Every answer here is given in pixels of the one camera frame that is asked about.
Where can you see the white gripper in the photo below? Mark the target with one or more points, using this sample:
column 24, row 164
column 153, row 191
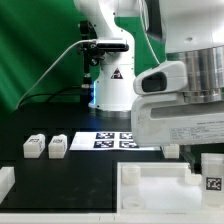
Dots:
column 162, row 120

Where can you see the white square table top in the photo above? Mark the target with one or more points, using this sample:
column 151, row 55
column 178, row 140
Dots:
column 156, row 187

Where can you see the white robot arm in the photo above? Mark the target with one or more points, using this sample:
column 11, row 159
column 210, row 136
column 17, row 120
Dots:
column 192, row 32

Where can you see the white sheet with markers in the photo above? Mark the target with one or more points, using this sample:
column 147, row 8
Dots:
column 105, row 140

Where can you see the white obstacle block left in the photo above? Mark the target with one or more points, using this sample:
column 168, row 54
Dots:
column 7, row 180

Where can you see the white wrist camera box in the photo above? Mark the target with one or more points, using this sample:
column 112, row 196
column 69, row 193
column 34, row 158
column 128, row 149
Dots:
column 168, row 77

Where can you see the black camera on stand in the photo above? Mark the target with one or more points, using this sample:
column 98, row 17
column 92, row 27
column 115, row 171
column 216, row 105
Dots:
column 104, row 76

